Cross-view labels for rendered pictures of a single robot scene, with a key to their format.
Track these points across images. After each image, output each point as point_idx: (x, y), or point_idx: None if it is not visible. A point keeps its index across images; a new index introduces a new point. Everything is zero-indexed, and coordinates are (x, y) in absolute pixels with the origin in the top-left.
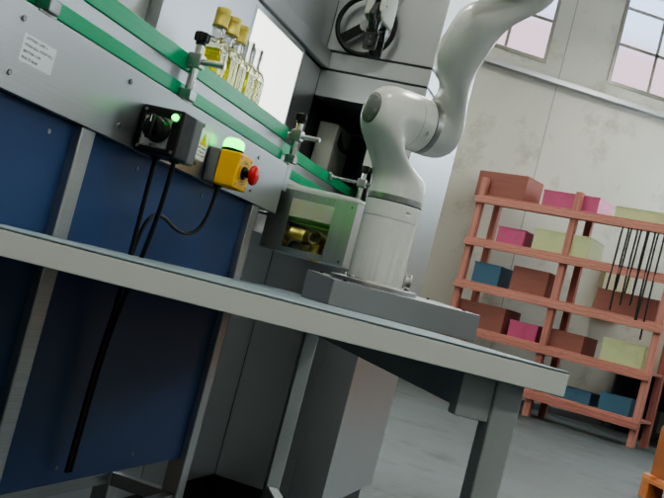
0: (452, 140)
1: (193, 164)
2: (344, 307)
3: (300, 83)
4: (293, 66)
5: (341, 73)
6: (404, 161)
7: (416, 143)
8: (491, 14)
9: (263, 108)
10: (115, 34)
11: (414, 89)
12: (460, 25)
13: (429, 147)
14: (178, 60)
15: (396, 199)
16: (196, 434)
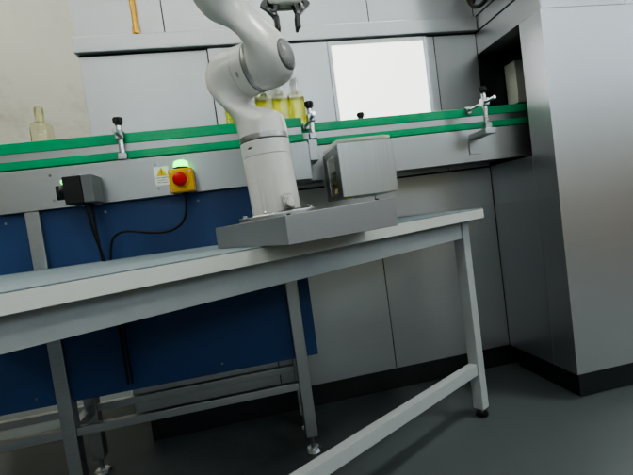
0: (259, 61)
1: (94, 200)
2: (223, 247)
3: (446, 57)
4: (414, 54)
5: (485, 25)
6: (229, 108)
7: (241, 86)
8: None
9: (387, 98)
10: (33, 157)
11: None
12: None
13: (252, 81)
14: (107, 142)
15: (240, 141)
16: (300, 341)
